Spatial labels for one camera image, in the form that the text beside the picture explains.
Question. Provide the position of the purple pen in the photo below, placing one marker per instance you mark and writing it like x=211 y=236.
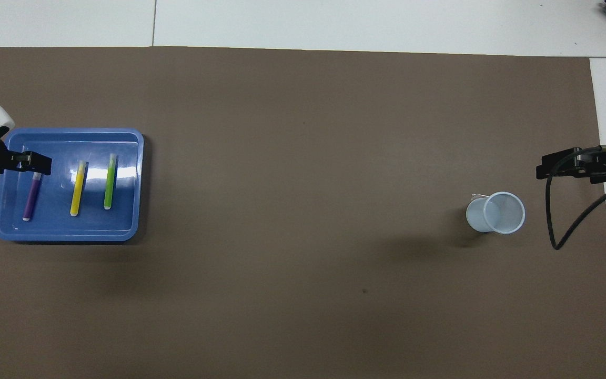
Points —
x=32 y=200

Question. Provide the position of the yellow pen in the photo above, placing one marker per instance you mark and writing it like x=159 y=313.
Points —
x=78 y=192

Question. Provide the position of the green pen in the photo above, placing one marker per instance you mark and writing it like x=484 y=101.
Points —
x=109 y=184

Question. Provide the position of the blue plastic tray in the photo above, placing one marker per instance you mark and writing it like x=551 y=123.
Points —
x=66 y=221

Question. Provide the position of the translucent plastic cup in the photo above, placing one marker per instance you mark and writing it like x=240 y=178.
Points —
x=500 y=213

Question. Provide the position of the brown table mat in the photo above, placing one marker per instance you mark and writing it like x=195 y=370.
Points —
x=308 y=158

